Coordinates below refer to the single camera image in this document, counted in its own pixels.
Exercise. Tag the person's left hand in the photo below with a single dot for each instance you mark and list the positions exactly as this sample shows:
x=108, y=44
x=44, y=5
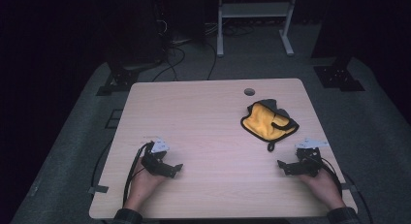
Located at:
x=142, y=185

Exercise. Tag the dark floor socket plate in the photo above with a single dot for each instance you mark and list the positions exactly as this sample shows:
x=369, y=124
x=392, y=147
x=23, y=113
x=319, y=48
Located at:
x=114, y=119

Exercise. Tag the person's right hand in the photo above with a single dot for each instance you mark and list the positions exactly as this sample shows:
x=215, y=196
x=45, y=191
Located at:
x=323, y=190

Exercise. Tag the white metal stand frame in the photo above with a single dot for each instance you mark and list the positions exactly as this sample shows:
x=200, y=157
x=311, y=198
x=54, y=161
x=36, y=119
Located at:
x=255, y=10

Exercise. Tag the grey tape strip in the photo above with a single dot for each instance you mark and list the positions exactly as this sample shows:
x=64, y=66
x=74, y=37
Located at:
x=98, y=189
x=349, y=187

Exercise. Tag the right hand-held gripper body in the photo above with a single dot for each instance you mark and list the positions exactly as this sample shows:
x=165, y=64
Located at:
x=308, y=161

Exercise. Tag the black stand base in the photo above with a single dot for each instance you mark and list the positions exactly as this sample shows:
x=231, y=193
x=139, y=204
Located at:
x=118, y=81
x=337, y=77

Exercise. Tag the grey round table grommet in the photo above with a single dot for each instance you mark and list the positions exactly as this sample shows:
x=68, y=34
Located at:
x=249, y=91

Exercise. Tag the yellow and black cloth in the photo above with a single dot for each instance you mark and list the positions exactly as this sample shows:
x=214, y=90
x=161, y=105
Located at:
x=263, y=122

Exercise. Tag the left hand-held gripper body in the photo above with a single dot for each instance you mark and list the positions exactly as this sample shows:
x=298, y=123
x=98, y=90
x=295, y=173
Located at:
x=154, y=159

